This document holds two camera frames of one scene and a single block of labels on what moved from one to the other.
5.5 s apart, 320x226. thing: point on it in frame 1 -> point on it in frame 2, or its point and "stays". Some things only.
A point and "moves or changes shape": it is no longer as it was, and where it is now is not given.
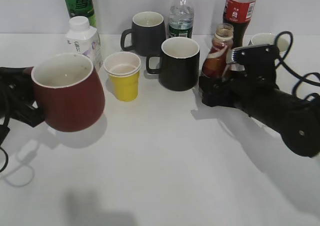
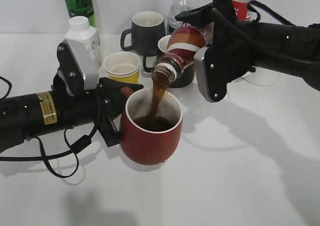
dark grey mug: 148,32 stays
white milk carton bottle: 83,38 stays
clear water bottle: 181,14 stays
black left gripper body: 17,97 -> 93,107
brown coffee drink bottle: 215,61 moves or changes shape
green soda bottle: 79,1 stays
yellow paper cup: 124,67 stays
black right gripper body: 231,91 -> 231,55
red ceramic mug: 69,91 moves or changes shape
